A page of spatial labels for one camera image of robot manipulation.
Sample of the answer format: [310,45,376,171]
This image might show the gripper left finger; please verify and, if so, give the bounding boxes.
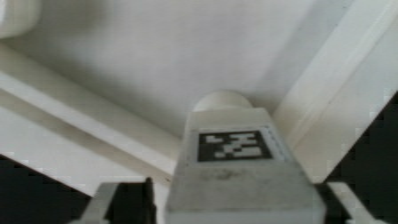
[72,178,156,224]

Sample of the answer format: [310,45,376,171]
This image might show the white table leg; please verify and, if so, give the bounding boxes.
[165,91,326,224]

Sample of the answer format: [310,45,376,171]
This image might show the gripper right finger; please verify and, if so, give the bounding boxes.
[316,182,385,224]

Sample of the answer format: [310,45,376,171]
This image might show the white square table top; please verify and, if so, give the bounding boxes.
[0,0,398,191]

